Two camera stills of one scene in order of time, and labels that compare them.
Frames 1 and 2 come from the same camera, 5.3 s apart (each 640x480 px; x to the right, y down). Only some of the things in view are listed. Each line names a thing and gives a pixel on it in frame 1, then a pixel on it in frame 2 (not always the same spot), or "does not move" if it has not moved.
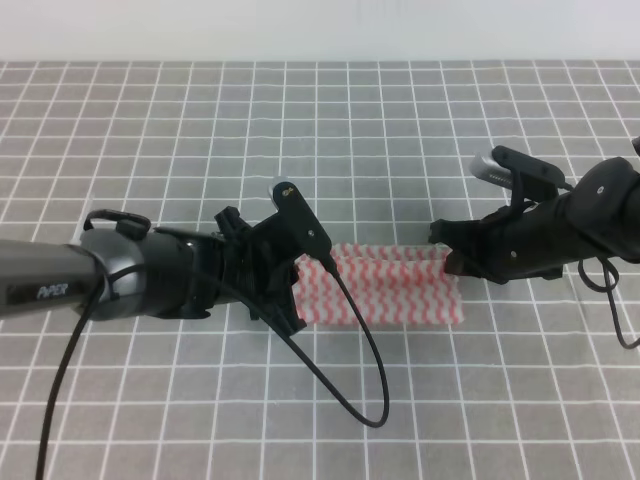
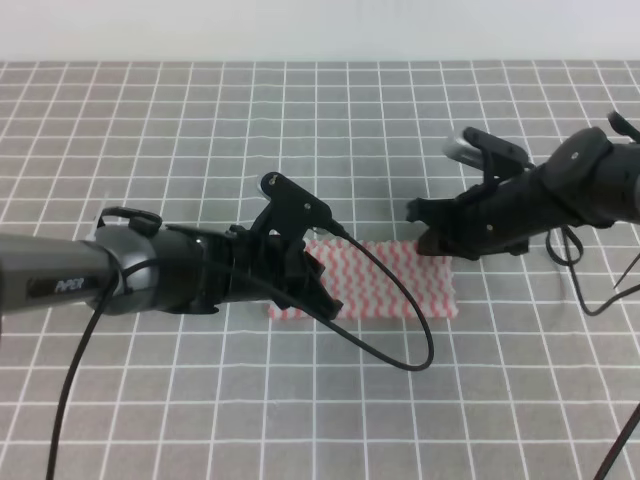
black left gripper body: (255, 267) to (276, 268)
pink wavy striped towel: (388, 283) does not move
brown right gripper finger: (462, 263) to (430, 243)
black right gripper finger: (454, 231) to (432, 211)
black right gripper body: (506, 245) to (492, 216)
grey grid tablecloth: (533, 385) does not move
